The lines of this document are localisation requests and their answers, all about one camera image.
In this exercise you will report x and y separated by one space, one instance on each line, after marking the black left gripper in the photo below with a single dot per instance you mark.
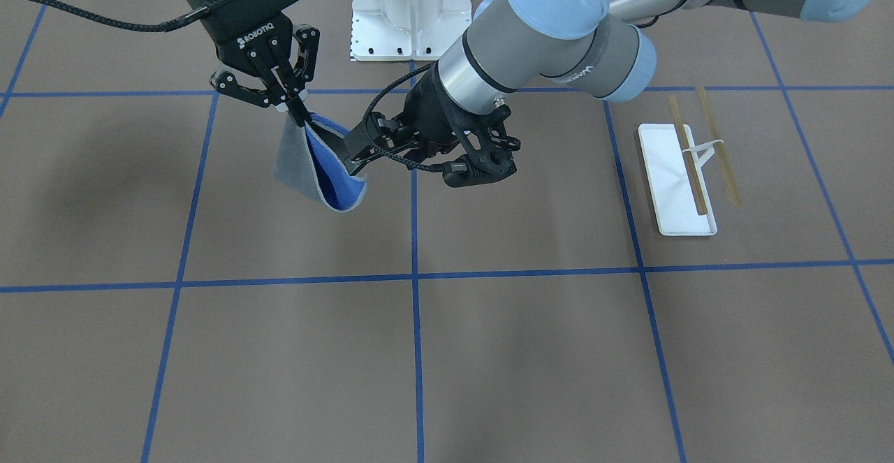
427 112

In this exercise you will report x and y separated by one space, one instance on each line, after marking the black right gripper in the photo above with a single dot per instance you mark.
246 33

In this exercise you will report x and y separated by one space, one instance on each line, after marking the blue and grey towel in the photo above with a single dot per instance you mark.
308 164

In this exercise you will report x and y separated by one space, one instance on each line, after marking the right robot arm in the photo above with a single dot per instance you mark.
193 16

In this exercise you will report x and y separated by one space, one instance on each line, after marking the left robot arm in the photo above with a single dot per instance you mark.
593 46

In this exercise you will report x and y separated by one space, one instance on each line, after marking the white towel rack base tray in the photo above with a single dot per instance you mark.
672 199

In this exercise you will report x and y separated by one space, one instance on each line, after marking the inner wooden rack bar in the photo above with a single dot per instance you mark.
687 156

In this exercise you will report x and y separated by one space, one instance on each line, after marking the wooden rack bar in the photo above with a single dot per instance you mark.
687 156
727 174

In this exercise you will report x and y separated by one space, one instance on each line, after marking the outer wooden rack bar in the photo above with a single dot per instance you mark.
727 174

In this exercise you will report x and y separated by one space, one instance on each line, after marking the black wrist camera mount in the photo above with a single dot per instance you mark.
488 149

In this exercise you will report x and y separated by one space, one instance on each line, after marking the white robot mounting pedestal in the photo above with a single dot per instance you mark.
390 30

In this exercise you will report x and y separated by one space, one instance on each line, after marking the white rack bracket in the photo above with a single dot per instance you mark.
702 153

